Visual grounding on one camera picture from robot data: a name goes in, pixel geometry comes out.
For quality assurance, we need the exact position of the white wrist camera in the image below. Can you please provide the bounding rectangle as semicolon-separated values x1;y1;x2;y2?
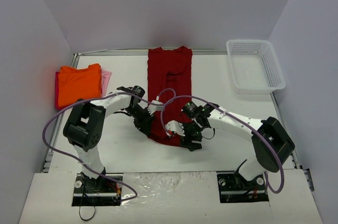
165;120;185;137
146;100;164;115

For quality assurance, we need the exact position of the folded orange t-shirt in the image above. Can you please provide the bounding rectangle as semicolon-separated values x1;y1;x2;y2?
56;63;101;109

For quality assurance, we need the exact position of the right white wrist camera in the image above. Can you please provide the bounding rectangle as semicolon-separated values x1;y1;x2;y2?
165;120;185;137

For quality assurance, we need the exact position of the aluminium table frame rail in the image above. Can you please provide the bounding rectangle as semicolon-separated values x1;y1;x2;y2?
71;49;228;68

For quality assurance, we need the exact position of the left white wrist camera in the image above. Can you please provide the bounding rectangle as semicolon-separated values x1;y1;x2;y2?
146;100;164;115

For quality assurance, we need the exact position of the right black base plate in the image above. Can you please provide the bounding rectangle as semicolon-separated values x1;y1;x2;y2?
217;172;269;203

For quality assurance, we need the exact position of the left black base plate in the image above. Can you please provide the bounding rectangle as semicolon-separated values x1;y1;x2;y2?
71;173;122;207

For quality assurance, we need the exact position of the thin black cable loop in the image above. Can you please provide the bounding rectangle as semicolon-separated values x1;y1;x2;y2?
79;194;97;221

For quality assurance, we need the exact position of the folded light pink t-shirt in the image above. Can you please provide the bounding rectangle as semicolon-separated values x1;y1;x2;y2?
101;69;112;97

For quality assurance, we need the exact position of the white plastic basket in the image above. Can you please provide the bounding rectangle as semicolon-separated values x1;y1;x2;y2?
226;39;286;94

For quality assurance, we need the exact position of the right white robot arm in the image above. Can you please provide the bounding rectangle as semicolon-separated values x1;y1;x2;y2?
182;101;295;189

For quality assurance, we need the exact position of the dark red t-shirt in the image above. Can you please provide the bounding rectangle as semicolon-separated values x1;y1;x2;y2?
147;46;193;147

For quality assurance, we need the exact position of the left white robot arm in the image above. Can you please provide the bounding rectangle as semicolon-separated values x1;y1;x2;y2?
63;86;154;191

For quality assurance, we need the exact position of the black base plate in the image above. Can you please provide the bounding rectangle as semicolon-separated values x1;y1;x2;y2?
217;172;269;203
71;173;122;207

